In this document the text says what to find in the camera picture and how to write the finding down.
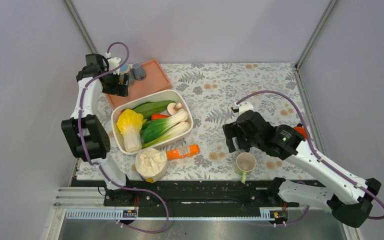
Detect orange mug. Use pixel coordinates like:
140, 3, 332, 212
294, 123, 308, 140

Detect orange tube package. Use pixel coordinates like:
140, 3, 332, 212
166, 144, 200, 161

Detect pink tray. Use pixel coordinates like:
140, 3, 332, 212
106, 59, 172, 109

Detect red pepper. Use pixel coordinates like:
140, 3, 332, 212
150, 113, 169, 121

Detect bok choy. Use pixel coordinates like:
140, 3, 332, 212
142, 121, 190, 149
143, 109, 189, 143

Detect light green mug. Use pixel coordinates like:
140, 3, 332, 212
235, 152, 257, 184

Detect green leaf vegetable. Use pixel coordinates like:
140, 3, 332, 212
132, 100, 175, 119

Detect white mushroom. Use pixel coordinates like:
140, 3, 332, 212
166, 102, 182, 116

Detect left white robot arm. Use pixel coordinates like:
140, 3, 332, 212
61, 53, 135, 206

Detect floral table mat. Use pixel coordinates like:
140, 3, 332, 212
162, 63, 309, 181

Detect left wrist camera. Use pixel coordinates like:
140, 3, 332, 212
104, 52, 123, 75

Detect lower bok choy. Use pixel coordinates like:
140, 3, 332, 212
142, 121, 190, 149

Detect light blue big mug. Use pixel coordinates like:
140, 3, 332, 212
119, 63, 136, 88

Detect yellow napa cabbage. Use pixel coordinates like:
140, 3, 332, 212
116, 109, 144, 153

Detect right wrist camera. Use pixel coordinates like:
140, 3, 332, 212
231, 101, 254, 115

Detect small grey blue cup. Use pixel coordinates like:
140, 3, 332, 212
131, 62, 147, 81

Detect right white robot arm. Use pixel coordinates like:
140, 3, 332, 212
222, 110, 382, 228

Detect white vegetable tub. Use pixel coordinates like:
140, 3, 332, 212
111, 89, 194, 155

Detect upper bok choy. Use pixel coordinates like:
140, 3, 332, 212
143, 109, 189, 143

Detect cream cloth bag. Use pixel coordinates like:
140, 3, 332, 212
135, 147, 169, 183

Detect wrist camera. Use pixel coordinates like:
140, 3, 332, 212
231, 101, 254, 115
104, 52, 123, 75

